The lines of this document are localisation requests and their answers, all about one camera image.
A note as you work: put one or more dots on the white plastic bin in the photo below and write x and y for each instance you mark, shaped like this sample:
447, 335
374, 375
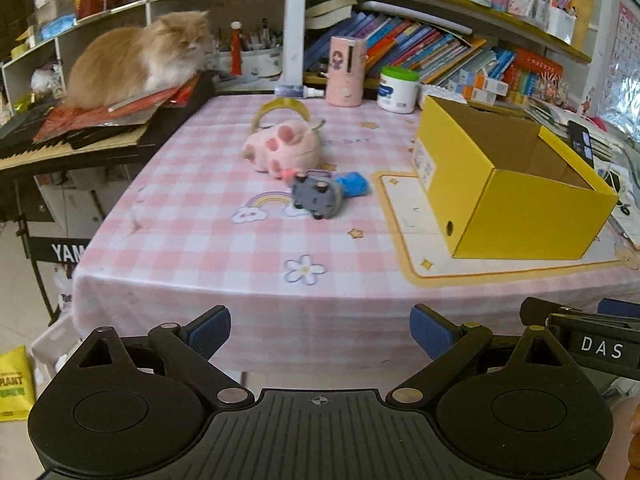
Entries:
52, 350

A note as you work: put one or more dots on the white cabinet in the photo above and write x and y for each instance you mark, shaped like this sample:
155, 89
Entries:
95, 200

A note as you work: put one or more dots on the white cubby shelf unit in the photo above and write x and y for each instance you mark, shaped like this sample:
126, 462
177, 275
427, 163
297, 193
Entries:
105, 22

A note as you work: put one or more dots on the yellow-edged desk mat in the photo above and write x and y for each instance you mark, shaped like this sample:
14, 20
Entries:
405, 240

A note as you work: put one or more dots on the white pen holder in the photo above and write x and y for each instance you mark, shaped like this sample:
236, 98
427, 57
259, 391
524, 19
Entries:
255, 62

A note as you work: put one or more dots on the pink plush toy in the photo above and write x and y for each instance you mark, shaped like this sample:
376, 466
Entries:
280, 147

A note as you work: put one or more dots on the red foil papers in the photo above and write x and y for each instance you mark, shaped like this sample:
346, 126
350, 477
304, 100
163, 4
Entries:
100, 117

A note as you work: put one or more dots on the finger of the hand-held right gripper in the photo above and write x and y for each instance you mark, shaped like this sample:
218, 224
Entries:
540, 310
620, 308

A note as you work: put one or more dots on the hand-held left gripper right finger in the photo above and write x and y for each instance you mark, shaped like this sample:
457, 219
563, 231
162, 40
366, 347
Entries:
430, 332

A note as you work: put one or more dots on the pink humidifier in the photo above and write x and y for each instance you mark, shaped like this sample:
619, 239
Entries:
345, 72

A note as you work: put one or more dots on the person's right hand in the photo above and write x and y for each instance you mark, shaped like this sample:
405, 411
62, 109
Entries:
635, 427

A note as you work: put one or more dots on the yellow plastic bag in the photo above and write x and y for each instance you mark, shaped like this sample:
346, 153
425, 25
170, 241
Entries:
15, 390

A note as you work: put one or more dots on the orange and white medicine boxes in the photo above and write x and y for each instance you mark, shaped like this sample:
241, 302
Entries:
480, 85

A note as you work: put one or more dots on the white pen cups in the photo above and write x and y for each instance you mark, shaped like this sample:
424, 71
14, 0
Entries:
547, 12

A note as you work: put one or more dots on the black smartphone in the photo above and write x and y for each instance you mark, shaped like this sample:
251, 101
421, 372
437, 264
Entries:
581, 142

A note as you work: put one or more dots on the pink checked tablecloth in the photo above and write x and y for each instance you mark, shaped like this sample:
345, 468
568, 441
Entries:
200, 220

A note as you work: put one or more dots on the white shelf post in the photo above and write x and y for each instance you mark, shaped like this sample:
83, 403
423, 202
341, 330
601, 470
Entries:
295, 25

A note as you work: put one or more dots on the red book box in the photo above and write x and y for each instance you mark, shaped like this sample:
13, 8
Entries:
537, 77

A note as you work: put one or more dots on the blue cloth piece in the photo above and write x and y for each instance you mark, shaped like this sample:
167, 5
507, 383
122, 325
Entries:
355, 184

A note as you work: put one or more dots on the printed white plastic bag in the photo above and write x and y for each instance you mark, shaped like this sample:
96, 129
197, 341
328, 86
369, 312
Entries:
64, 287

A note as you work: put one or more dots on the white jar green lid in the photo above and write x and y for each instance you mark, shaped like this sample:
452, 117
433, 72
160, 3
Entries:
397, 92

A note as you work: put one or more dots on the wooden bookshelf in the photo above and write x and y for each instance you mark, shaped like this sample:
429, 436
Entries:
500, 20

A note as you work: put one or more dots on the yellow tape roll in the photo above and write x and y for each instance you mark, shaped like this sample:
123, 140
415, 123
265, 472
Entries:
280, 105

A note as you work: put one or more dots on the orange and white cat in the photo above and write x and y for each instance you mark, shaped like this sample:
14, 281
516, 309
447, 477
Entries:
135, 67

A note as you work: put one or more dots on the white plastic packet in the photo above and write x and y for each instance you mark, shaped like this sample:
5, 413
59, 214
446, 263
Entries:
445, 94

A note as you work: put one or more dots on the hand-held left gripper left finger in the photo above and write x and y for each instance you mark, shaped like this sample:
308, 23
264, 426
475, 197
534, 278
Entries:
207, 332

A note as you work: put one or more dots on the small spray bottle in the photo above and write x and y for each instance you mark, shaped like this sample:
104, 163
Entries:
300, 91

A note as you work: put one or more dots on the row of colourful books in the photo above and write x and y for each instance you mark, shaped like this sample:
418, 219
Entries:
415, 45

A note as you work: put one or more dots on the wall poster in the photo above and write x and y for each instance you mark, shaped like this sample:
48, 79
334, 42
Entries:
622, 70

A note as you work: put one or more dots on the black keyboard stand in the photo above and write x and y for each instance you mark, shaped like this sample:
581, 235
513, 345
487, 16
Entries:
50, 255

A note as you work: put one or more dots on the black electronic keyboard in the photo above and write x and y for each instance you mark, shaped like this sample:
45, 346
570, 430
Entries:
60, 147

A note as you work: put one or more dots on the thick paperback book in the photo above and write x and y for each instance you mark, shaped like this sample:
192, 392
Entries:
330, 10

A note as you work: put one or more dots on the yellow cardboard box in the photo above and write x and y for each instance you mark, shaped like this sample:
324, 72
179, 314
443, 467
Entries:
525, 215

